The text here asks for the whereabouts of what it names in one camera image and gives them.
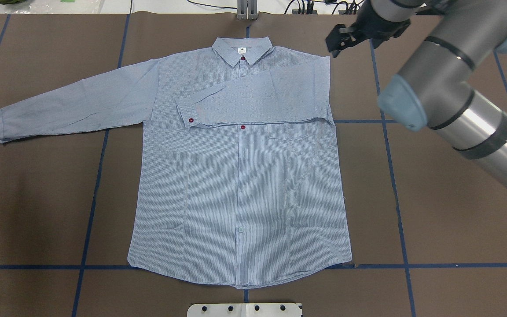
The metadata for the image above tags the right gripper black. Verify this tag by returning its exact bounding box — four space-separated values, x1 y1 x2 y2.
325 4 411 58

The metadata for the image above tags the blue striped button shirt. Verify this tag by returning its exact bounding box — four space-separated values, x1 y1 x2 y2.
0 37 353 289

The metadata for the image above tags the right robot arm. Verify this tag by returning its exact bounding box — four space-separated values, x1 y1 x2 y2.
325 0 507 188

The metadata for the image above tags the clear plastic MINI bag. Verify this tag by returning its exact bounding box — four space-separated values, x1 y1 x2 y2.
20 0 104 14

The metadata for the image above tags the olive green fabric pouch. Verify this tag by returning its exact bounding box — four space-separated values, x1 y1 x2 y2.
0 0 26 5

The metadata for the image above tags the aluminium frame post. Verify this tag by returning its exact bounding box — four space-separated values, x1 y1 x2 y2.
237 0 259 21

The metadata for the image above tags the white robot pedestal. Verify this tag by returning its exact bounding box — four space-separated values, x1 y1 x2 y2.
187 302 304 317

